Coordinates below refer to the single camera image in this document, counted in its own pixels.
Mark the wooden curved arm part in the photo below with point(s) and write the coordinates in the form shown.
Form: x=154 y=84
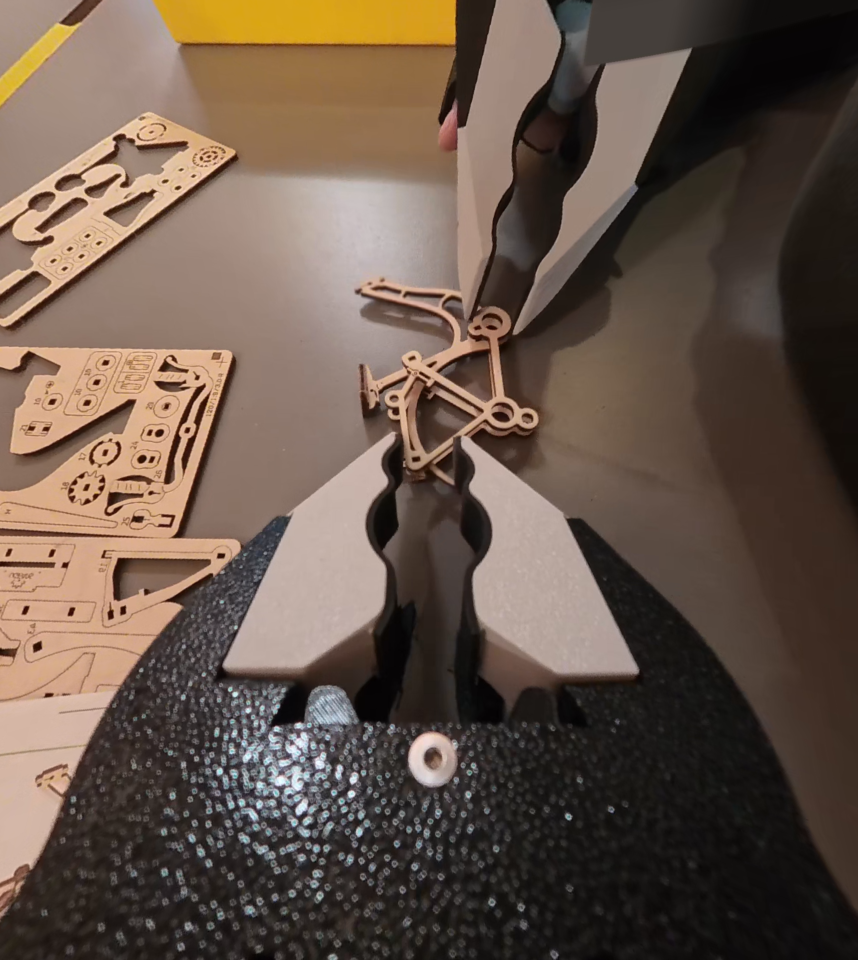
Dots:
x=406 y=296

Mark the narrow wooden parts sheet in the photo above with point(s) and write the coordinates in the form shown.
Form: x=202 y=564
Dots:
x=61 y=225

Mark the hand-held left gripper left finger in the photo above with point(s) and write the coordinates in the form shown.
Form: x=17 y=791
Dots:
x=301 y=585

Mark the person's right hand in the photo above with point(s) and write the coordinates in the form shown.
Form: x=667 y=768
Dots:
x=449 y=139

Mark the white instruction paper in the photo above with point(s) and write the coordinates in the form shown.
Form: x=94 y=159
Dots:
x=1 y=750

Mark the yellow plastic bin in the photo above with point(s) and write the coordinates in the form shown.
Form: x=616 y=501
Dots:
x=309 y=19

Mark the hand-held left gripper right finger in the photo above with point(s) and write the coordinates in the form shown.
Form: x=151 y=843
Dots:
x=549 y=592

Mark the thin wooden arc part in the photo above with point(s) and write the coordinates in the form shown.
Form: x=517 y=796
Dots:
x=436 y=474

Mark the wooden parts sheet with slots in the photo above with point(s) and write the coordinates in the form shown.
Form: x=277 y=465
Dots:
x=24 y=645

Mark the wooden parts sheet with gears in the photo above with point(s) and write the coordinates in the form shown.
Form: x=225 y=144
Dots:
x=61 y=427

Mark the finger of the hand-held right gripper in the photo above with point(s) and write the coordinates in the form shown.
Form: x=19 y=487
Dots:
x=496 y=112
x=623 y=135

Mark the wooden ringed frame part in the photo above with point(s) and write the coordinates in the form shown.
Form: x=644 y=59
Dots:
x=489 y=417

